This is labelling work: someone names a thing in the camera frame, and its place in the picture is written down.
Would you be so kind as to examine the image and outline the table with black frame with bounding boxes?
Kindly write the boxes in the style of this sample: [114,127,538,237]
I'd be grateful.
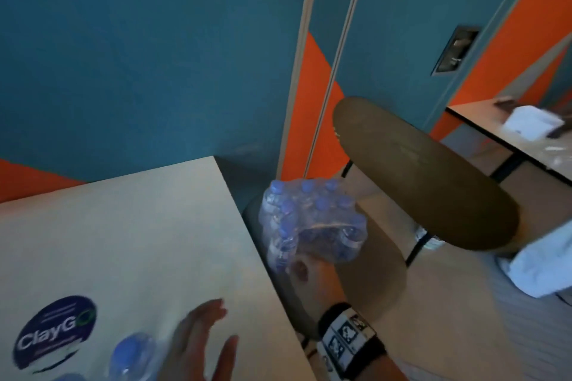
[444,97,572,186]

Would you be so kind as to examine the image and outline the shrink-wrapped pack of water bottles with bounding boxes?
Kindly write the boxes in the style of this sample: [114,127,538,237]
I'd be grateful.
[258,177,368,276]

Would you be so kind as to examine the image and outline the beige wall trim strip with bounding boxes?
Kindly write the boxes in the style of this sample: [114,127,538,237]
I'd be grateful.
[276,0,325,181]
[307,0,374,164]

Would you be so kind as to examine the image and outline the round blue and white sticker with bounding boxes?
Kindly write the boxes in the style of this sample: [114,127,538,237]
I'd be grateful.
[13,295,98,371]

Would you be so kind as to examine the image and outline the person's right hand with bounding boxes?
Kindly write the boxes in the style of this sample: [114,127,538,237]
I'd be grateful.
[286,256,348,321]

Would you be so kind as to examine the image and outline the white plastic bag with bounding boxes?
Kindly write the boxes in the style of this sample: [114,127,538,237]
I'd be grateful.
[497,219,572,299]

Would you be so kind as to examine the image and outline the white tissue box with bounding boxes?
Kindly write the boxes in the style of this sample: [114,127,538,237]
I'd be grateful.
[503,106,565,141]

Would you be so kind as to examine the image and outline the clear blue-capped water bottle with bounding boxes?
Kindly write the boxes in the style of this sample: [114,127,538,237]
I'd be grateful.
[109,332,158,381]

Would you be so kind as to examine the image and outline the person's left hand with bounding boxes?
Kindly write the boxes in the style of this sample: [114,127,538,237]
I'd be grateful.
[167,298,240,381]

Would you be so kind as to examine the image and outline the brown padded chair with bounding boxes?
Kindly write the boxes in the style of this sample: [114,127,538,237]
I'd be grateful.
[332,97,521,268]

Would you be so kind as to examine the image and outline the round beige stool seat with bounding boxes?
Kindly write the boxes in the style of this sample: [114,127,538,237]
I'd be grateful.
[243,195,408,339]

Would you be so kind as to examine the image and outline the black wristband with marker tags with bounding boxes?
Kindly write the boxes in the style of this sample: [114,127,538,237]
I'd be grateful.
[316,302,388,380]

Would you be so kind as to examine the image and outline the person's right forearm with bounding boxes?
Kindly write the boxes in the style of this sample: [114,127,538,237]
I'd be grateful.
[344,347,409,381]

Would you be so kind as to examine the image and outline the recessed metal door handle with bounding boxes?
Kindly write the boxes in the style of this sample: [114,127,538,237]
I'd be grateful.
[431,25,481,78]

